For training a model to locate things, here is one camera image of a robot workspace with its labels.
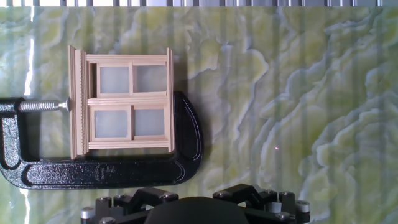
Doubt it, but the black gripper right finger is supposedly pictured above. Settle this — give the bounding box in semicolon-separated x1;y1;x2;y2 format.
212;182;312;224

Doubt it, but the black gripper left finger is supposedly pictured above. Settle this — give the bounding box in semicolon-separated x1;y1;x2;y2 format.
80;185;180;224

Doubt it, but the small wooden sliding sash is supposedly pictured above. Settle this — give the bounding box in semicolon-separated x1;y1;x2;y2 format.
132;62;169;96

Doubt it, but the black C-clamp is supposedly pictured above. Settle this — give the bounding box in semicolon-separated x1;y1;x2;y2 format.
0;90;205;190

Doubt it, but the green marble pattern mat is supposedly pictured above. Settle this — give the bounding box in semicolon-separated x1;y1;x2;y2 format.
0;6;398;224

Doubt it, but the miniature wooden window frame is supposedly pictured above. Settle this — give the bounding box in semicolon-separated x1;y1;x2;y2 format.
68;45;175;161

